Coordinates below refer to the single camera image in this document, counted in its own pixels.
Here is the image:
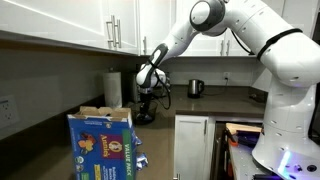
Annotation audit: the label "white wall outlet large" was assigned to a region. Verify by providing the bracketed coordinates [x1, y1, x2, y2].
[0, 95, 21, 130]

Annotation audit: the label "orange tool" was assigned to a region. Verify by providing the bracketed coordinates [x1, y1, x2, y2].
[228, 131, 240, 148]

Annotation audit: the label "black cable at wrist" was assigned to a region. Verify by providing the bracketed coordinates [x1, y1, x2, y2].
[146, 57, 173, 111]

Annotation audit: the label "wooden board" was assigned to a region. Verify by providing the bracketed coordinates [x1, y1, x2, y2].
[225, 122, 263, 136]

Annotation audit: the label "black cable band on arm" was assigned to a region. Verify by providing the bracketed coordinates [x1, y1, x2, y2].
[231, 27, 304, 62]

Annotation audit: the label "white paper towel roll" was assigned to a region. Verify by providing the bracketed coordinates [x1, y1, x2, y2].
[102, 67, 124, 109]

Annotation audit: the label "steel electric kettle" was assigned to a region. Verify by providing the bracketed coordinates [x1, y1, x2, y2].
[186, 78, 206, 100]

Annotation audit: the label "blue snack packet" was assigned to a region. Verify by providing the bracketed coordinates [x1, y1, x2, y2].
[132, 130, 143, 148]
[135, 152, 150, 172]

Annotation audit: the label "white lower cabinet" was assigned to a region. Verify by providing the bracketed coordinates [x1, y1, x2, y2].
[173, 114, 217, 180]

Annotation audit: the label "blue Annie's snack box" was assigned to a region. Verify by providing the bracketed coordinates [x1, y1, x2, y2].
[66, 105, 138, 180]

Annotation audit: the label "white upper cabinets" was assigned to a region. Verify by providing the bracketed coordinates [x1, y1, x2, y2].
[0, 0, 320, 58]

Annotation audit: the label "grey robot mounting table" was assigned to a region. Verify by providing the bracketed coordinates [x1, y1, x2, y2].
[227, 142, 279, 180]

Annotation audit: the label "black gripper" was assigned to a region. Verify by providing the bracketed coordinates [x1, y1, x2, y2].
[139, 87, 155, 116]

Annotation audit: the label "black kettle cord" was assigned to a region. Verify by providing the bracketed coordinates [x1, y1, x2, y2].
[202, 77, 230, 98]

